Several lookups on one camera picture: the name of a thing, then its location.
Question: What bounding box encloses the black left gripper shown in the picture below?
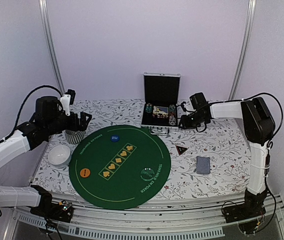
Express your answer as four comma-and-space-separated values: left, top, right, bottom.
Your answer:
45, 111, 92, 136

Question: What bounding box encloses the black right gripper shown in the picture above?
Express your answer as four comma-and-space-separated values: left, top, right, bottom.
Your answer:
179, 111, 206, 130

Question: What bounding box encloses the long mixed chip row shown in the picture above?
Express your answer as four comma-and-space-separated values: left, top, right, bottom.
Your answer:
169, 104, 177, 126

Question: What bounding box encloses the blue small blind button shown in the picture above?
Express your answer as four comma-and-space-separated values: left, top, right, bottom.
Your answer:
110, 135, 120, 142

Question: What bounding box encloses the orange big blind button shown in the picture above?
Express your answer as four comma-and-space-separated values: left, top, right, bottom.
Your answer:
80, 168, 91, 178

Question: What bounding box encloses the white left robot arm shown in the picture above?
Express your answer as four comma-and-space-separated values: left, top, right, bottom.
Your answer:
0, 93, 92, 217

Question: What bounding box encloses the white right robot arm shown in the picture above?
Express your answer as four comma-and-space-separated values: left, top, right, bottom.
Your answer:
178, 92, 279, 218

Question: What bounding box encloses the red dice row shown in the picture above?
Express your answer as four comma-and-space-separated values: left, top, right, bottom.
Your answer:
152, 114, 168, 119

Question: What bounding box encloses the triangular all in button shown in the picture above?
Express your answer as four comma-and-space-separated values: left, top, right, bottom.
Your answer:
176, 145, 188, 156

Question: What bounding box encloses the short green chip row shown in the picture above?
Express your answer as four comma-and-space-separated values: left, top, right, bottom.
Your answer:
145, 103, 153, 114

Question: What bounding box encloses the aluminium poker chip case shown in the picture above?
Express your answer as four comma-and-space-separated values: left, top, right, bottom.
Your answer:
141, 72, 181, 136

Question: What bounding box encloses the white ceramic bowl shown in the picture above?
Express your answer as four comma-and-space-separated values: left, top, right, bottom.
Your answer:
48, 145, 71, 168

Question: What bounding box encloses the green round poker mat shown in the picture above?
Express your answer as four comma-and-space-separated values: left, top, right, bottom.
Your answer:
69, 125, 171, 210

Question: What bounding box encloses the clear dealer button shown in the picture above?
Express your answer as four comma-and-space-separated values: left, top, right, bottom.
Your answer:
140, 168, 155, 182

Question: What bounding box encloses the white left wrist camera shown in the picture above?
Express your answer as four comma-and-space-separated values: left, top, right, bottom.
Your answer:
59, 89, 76, 117

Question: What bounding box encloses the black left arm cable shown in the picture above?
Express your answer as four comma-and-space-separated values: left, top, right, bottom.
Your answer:
0, 84, 65, 153

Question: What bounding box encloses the front aluminium rail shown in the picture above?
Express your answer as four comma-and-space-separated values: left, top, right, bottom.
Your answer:
4, 193, 284, 240

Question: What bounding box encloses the left aluminium frame post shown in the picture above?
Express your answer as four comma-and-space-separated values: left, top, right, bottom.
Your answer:
38, 0, 65, 93

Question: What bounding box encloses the aluminium frame post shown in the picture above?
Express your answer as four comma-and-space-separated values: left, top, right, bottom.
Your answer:
38, 0, 65, 93
228, 0, 257, 100

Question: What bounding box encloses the right aluminium frame post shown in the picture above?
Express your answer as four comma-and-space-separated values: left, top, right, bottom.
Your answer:
228, 0, 257, 100

